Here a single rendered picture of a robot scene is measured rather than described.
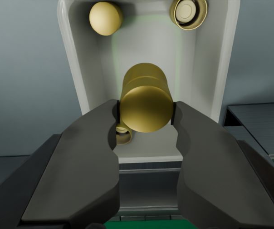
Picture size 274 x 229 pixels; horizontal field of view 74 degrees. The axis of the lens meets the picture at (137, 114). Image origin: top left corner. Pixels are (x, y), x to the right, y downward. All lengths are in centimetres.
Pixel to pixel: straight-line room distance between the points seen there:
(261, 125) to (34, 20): 36
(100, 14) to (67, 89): 15
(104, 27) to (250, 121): 24
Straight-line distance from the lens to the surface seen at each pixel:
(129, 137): 30
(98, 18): 23
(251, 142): 28
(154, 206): 30
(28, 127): 41
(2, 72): 38
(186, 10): 26
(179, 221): 31
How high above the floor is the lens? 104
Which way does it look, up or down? 59 degrees down
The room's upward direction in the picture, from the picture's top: 178 degrees counter-clockwise
